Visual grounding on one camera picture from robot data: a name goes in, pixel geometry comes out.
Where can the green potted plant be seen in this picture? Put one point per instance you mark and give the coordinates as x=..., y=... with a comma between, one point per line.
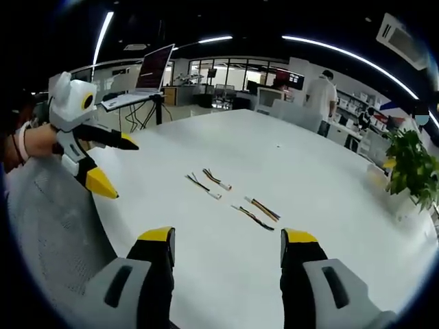
x=411, y=164

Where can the white storage shelves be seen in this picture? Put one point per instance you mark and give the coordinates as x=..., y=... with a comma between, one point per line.
x=363, y=106

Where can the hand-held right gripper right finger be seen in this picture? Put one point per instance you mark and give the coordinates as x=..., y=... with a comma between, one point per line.
x=308, y=274

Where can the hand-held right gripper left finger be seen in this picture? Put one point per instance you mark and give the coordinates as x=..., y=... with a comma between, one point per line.
x=151, y=270

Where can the black laptop stand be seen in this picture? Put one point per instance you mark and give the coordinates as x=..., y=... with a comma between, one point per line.
x=156, y=109

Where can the ceiling air conditioner unit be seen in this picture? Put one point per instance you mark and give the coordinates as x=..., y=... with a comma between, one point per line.
x=401, y=39

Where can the open laptop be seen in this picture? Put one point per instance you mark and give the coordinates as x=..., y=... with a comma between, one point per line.
x=144, y=79

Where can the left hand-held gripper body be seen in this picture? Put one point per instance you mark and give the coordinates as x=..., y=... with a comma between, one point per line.
x=70, y=103

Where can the pink wrist band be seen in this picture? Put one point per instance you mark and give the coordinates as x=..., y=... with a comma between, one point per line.
x=22, y=140

